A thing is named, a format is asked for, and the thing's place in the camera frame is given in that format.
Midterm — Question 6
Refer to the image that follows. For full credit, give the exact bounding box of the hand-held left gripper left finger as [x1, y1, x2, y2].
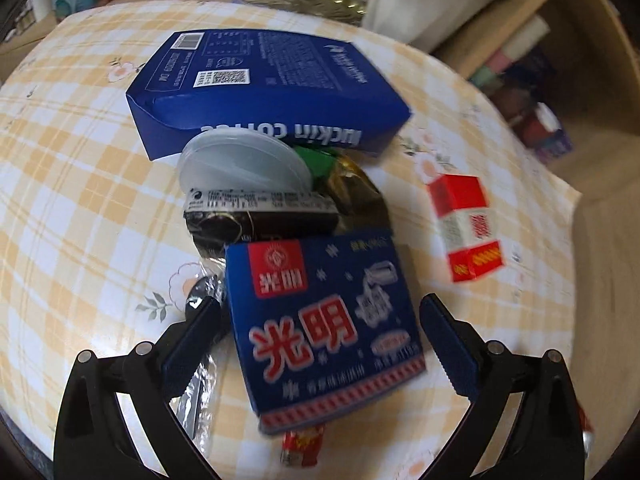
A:
[54, 297, 236, 480]

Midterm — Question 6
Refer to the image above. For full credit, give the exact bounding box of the gold tray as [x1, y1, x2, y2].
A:
[234, 0, 371, 26]

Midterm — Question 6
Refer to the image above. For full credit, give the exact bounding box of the stack of pastel cups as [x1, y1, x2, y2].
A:
[469, 12, 552, 92]

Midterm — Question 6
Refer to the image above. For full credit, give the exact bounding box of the white angular vase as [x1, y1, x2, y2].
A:
[361, 0, 493, 46]

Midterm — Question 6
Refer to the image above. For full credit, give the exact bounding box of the green gold wrapper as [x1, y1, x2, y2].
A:
[292, 145, 391, 236]

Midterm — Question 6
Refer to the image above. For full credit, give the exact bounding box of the small red packet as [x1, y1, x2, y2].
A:
[281, 422, 327, 467]

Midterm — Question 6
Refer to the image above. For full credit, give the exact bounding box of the large blue cardboard box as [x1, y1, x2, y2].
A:
[125, 30, 413, 161]

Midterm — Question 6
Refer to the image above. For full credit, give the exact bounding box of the red cup white lid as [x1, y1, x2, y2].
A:
[520, 105, 558, 146]

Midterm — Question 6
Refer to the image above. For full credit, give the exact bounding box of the black tissue pack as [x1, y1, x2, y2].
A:
[182, 187, 346, 268]

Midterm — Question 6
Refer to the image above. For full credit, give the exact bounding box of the red white cigarette box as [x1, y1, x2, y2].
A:
[427, 175, 507, 283]

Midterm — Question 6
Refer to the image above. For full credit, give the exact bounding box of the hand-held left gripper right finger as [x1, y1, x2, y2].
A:
[419, 292, 587, 480]

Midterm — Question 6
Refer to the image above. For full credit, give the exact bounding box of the yellow checkered tablecloth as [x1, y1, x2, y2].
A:
[0, 0, 583, 480]

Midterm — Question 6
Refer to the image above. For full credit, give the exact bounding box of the silver black foil wrapper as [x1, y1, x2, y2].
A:
[170, 272, 226, 443]

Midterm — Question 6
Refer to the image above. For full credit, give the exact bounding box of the white plastic lid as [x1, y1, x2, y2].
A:
[179, 127, 315, 201]

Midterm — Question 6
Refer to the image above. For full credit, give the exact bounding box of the blue red carton box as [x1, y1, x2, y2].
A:
[224, 227, 428, 436]

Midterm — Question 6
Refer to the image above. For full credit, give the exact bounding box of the small blue box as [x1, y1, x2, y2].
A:
[537, 127, 575, 161]

